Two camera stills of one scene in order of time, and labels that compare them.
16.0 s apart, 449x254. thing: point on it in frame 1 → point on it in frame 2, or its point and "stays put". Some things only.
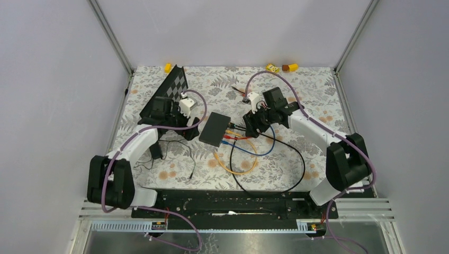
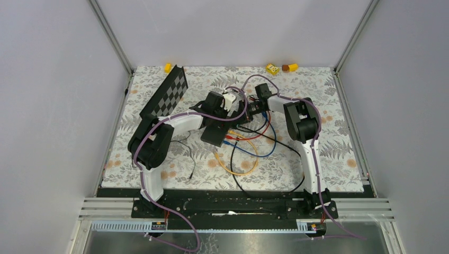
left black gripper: [190, 134] → [222, 124]
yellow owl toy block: [272, 67] stays put
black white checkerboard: [172, 85] stays put
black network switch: [215, 129] stays put
